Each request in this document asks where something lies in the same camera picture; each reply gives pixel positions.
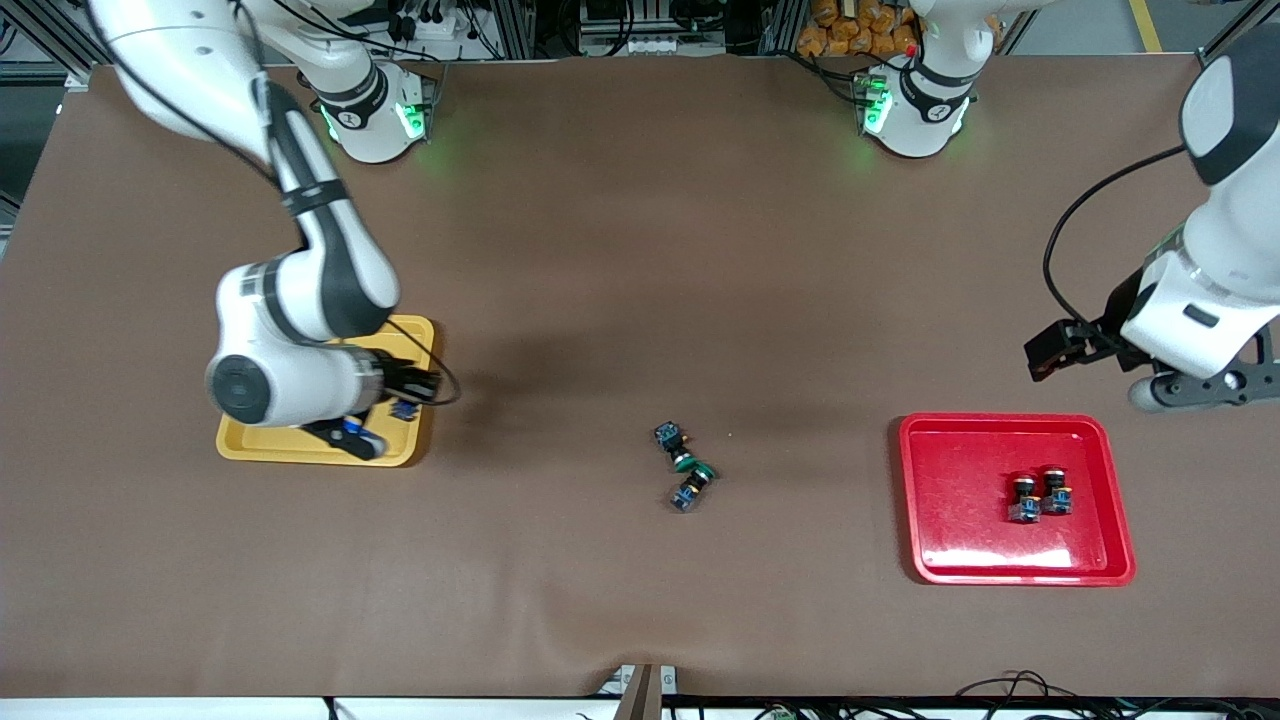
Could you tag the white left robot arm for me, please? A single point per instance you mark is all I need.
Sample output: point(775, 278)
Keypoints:
point(1230, 250)

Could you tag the green push button switch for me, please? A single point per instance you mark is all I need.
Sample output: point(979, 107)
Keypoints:
point(670, 438)
point(690, 490)

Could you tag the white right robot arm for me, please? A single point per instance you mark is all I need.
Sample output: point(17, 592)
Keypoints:
point(300, 300)

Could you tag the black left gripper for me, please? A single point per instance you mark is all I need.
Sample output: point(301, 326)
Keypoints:
point(1107, 334)

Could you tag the metal table edge bracket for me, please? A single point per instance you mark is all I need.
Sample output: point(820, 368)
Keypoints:
point(640, 692)

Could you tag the orange packets pile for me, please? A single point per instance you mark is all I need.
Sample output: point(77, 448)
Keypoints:
point(850, 30)

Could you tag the aluminium frame profile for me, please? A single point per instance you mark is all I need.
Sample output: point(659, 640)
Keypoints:
point(50, 55)
point(1225, 35)

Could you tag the yellow plastic tray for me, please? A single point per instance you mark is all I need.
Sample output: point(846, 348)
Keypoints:
point(260, 445)

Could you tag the white power strip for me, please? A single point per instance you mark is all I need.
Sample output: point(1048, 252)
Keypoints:
point(430, 20)

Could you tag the red push button switch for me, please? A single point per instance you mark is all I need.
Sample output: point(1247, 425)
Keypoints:
point(1056, 493)
point(1023, 500)

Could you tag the red plastic tray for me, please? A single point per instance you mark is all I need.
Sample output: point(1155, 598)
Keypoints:
point(960, 500)

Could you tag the brown table mat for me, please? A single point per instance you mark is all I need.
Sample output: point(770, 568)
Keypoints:
point(600, 200)

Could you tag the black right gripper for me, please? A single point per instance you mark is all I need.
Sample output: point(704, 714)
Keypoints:
point(403, 381)

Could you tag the yellow push button switch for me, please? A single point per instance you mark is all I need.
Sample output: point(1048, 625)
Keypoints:
point(403, 409)

